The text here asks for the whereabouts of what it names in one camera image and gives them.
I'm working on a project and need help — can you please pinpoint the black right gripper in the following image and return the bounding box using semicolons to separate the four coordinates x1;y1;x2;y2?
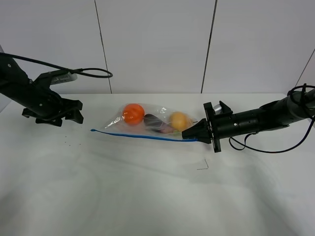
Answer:
182;102;258;153

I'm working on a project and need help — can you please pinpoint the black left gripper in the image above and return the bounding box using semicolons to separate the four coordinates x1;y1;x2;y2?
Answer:
22;71;84;127

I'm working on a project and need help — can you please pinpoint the clear blue-zip plastic bag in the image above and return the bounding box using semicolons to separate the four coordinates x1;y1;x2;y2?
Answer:
91;103;197;142

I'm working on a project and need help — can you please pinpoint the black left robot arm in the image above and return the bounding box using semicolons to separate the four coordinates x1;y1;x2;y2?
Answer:
0;53;84;127

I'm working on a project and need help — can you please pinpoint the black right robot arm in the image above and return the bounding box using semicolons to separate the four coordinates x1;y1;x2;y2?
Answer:
182;84;315;152

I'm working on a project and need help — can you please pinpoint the yellow pear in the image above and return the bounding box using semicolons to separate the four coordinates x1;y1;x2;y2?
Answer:
169;112;196;132

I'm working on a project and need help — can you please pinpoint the purple eggplant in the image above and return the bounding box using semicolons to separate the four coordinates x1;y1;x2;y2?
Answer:
143;114;181;137

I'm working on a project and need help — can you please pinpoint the orange fruit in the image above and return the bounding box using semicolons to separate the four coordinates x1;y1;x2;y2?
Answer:
122;103;145;125

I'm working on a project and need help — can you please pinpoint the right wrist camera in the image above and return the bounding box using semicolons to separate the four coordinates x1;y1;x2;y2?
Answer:
213;101;233;116

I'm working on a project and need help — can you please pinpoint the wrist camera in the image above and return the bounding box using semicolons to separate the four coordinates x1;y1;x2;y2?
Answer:
213;101;233;116
51;72;77;85

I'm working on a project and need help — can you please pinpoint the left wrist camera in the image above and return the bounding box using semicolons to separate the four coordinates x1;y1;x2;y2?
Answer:
51;72;77;85

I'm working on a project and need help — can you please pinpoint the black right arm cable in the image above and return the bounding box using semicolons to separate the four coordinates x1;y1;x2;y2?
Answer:
228;83;315;153

